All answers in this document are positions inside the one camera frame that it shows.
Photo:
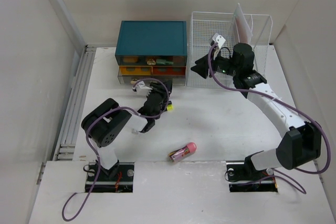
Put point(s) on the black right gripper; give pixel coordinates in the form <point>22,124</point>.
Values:
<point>202,66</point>

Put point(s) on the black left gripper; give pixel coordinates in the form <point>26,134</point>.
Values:
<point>163,88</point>

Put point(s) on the small drawer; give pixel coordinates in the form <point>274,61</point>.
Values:
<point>130,74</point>
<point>175,74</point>

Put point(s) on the yellow highlighter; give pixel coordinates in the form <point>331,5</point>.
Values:
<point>169,107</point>

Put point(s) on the green capsule stapler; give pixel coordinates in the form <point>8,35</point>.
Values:
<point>163,62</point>

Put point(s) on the transparent drawer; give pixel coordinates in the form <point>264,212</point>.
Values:
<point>151,60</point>

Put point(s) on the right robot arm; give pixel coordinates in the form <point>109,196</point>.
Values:
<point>300,136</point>

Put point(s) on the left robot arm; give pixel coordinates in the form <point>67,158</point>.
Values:
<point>105,122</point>

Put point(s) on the teal drawer cabinet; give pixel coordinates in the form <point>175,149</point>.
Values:
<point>152,38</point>

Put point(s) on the pink capped clip tube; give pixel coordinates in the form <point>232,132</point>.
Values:
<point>180,154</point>

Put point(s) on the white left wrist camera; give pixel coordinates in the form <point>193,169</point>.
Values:
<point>141,89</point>

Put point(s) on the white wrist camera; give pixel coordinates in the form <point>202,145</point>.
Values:
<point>217,41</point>
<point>141,89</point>

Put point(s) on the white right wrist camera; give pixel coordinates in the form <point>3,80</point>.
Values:
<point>217,41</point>

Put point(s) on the white wire stacking tray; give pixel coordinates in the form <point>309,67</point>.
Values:
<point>203,26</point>

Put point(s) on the white wire file holder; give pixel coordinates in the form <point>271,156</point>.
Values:
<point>261,27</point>

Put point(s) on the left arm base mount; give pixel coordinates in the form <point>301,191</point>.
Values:
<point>119,179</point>

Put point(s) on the aluminium rail on left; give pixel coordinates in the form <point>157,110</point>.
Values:
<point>64,146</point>

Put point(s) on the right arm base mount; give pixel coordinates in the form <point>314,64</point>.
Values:
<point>244,178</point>

